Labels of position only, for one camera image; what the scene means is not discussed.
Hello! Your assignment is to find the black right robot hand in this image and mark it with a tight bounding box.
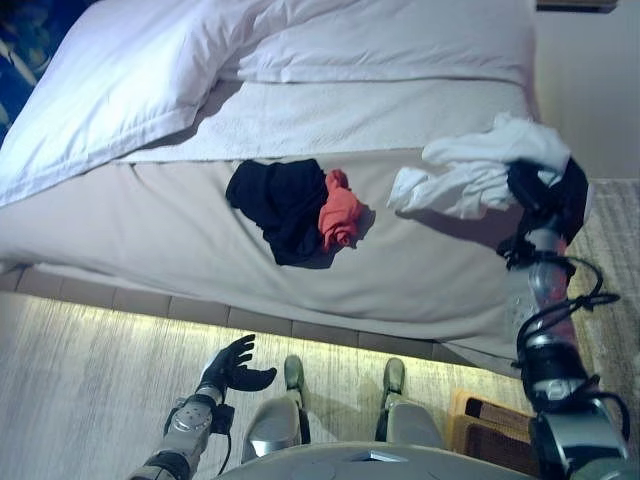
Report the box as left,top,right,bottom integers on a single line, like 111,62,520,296
504,155,591,241

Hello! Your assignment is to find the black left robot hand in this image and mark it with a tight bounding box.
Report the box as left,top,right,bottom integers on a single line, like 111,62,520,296
197,333,278,396

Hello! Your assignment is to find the white garment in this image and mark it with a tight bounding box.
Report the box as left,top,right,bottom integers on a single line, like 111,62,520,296
387,112,574,221

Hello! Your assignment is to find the black garment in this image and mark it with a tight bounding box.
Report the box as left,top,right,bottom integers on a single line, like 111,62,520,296
225,158,329,267

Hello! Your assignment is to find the orange garment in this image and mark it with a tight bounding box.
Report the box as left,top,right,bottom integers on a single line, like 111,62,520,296
317,168,364,251

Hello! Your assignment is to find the bed with beige cover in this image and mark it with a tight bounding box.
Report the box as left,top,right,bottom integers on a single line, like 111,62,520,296
0,0,544,377

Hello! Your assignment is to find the woven wicker laundry basket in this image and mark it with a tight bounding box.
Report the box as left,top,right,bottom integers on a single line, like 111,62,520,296
444,388,542,476

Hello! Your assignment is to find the grey robot torso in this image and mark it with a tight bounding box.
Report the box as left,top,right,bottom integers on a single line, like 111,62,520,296
214,439,542,480

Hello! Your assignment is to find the white textured blanket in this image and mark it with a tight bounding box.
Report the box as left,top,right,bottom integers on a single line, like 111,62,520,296
113,78,542,164

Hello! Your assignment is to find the white duvet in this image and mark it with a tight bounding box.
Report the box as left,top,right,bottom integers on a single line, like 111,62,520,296
0,0,536,207

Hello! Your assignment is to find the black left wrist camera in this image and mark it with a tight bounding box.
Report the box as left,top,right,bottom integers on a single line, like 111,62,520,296
214,405,237,436

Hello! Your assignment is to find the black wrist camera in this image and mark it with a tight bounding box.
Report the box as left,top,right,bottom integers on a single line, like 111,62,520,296
497,233,535,271
214,405,237,436

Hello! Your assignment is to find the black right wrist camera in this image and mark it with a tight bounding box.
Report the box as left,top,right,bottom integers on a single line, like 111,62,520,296
497,233,535,271

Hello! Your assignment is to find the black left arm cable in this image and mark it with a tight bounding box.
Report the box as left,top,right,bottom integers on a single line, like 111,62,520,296
217,432,234,475

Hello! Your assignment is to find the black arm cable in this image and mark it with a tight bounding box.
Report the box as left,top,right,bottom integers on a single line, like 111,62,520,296
217,432,234,475
513,255,632,446

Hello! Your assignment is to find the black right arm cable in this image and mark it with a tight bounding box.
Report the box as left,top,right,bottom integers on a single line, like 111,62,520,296
513,255,632,446

